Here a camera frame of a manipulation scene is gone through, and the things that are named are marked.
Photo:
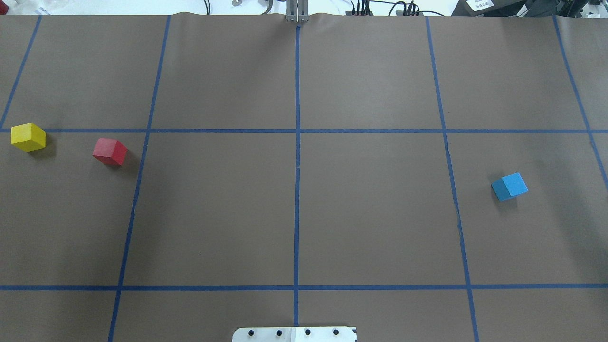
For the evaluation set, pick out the blue wooden block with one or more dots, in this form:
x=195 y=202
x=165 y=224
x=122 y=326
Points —
x=509 y=187

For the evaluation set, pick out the grey aluminium frame post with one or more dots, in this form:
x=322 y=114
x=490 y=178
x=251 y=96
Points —
x=297 y=11

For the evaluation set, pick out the red wooden block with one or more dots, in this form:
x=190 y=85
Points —
x=110 y=151

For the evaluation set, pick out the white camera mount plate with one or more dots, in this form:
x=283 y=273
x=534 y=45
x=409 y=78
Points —
x=296 y=334

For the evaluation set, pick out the yellow wooden block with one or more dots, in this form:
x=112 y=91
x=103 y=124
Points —
x=28 y=137

